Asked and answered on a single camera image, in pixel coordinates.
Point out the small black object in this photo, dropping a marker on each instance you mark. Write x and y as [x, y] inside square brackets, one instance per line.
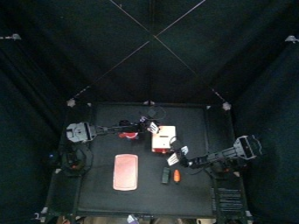
[165, 175]

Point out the wooden drawer cabinet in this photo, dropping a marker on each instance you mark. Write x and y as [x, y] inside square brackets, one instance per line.
[162, 137]

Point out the orange toy carrot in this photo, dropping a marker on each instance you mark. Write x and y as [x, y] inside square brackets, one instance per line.
[176, 176]

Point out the grey frame corner bracket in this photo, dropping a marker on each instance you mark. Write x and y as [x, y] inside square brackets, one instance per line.
[225, 106]
[148, 102]
[70, 102]

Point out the white printed label sticker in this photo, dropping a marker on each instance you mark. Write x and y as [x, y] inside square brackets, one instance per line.
[229, 201]

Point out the red drawer with wooden knob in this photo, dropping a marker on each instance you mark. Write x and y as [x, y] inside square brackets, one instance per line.
[160, 150]

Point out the red plastic cup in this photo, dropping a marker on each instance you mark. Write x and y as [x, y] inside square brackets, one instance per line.
[128, 135]

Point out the pink rectangular tray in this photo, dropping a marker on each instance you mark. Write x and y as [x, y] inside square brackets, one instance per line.
[125, 172]

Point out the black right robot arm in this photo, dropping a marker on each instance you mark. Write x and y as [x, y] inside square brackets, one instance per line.
[233, 151]

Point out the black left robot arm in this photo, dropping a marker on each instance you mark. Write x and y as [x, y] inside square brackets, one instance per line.
[97, 129]

